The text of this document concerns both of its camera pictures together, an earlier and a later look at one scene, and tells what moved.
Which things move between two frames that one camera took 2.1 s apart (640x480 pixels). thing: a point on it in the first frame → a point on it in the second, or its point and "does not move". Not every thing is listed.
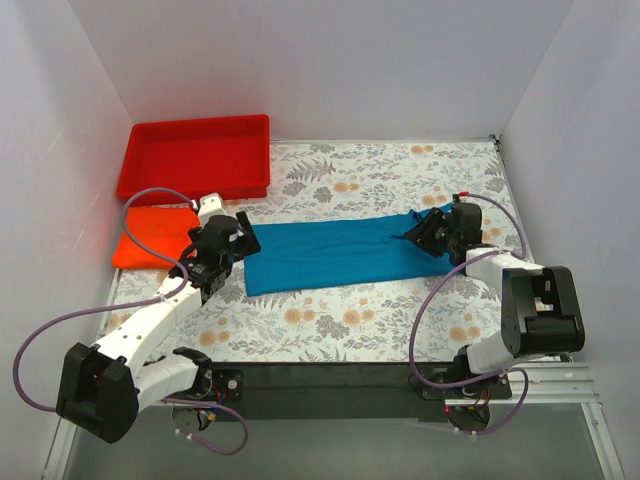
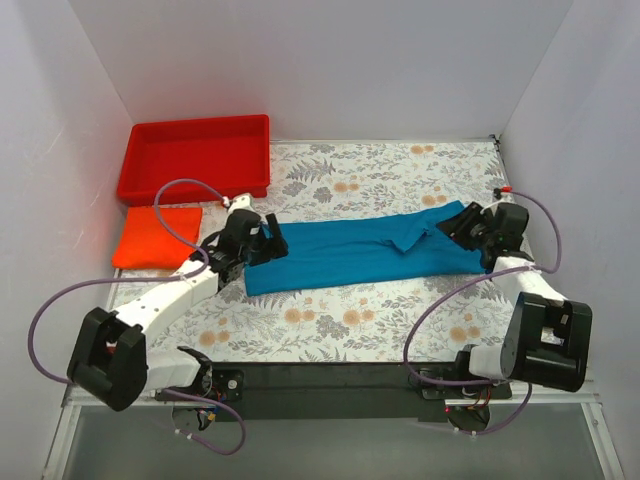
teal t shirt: [322, 254] does not move
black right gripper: [432, 233] → [465, 226]
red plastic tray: [228, 155] does not move
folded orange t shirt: [164, 228] does not move
